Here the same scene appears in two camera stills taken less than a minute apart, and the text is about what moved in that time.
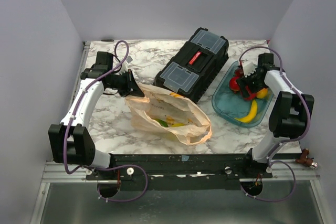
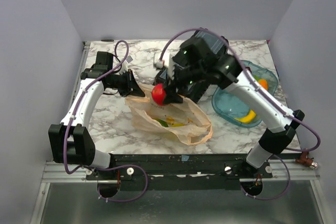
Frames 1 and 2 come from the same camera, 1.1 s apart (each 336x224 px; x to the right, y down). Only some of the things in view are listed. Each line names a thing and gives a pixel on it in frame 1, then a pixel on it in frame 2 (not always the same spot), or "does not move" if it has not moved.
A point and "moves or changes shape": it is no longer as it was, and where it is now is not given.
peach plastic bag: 161,111 does not move
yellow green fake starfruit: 175,125 does not move
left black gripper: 131,87 does not move
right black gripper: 244,82 → 171,95
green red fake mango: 162,123 does not move
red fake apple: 252,96 moves or changes shape
